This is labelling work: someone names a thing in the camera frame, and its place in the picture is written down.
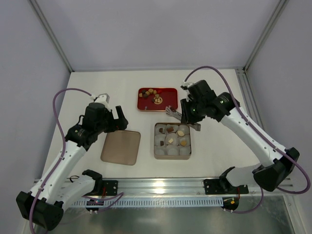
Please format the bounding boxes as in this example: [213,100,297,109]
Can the metal tongs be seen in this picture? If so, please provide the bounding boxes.
[165,106,201,132]

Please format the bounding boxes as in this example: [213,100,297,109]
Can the tan round chocolate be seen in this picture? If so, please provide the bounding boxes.
[177,130,185,137]

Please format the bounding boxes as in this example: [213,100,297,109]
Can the brown cube chocolate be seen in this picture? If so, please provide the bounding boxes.
[167,127,174,133]

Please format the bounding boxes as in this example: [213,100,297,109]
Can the gold tin lid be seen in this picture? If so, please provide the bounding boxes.
[100,130,141,166]

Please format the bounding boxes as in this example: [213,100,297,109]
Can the brown leaf chocolate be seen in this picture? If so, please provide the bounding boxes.
[180,140,188,146]

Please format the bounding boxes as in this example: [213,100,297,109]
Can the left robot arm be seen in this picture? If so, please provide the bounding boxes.
[16,102,128,231]

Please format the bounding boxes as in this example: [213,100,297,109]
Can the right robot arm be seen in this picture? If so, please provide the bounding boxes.
[180,80,299,192]

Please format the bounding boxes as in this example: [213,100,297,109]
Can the red tray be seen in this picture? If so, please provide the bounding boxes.
[137,87,178,112]

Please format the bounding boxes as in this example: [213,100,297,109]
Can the gold tin box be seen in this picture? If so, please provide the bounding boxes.
[154,122,192,160]

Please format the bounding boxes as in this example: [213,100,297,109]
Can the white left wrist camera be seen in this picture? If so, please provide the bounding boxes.
[90,93,110,110]

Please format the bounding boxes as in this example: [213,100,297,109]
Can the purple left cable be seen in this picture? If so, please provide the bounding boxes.
[28,88,93,234]

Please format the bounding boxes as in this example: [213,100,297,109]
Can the purple cable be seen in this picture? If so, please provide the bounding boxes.
[28,88,93,234]
[182,66,311,214]

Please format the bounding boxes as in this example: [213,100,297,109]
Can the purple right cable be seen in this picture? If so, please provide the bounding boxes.
[182,66,311,214]

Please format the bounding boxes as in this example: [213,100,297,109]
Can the aluminium rail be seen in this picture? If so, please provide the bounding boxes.
[31,176,297,208]

